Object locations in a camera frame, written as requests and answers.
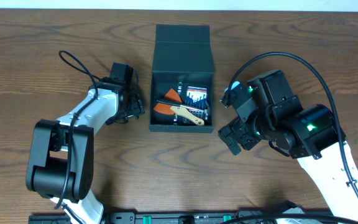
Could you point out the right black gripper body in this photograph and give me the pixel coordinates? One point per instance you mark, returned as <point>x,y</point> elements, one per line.
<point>239,134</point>

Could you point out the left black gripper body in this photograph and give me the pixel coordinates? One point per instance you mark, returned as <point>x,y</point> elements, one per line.
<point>134,106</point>

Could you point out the small hammer black handle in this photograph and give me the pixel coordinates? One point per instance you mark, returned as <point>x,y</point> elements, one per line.
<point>182,105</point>

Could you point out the orange scraper wooden handle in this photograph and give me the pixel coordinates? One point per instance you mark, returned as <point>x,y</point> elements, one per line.
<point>172,95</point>

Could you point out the precision screwdriver set case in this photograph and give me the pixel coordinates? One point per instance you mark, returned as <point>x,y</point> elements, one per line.
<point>197,99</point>

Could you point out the silver combination wrench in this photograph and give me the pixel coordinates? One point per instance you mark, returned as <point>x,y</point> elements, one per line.
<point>179,89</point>

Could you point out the black gift box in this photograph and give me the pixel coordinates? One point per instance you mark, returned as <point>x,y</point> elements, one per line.
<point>182,53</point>

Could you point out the red handled pliers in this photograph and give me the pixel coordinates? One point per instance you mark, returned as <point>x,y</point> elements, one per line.
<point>124,118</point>

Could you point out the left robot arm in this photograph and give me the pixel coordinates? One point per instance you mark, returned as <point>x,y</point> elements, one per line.
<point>61,159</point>

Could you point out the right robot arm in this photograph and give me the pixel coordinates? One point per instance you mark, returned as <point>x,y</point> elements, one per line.
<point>309,136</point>

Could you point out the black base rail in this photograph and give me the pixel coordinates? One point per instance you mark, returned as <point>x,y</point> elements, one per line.
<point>149,218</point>

